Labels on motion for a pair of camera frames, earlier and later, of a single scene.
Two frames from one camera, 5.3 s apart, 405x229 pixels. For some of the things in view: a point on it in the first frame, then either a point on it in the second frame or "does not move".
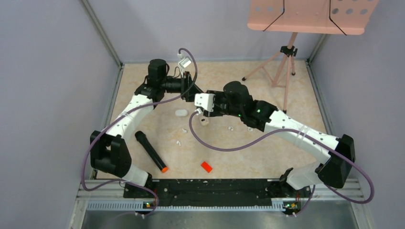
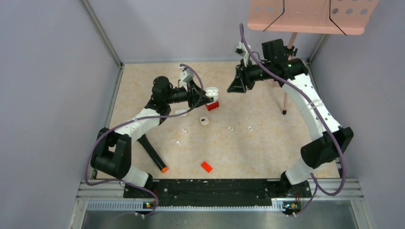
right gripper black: (218, 95) to (239, 85)
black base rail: (217, 192) does not move
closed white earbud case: (181, 113) does not move
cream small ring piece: (204, 121) does not move
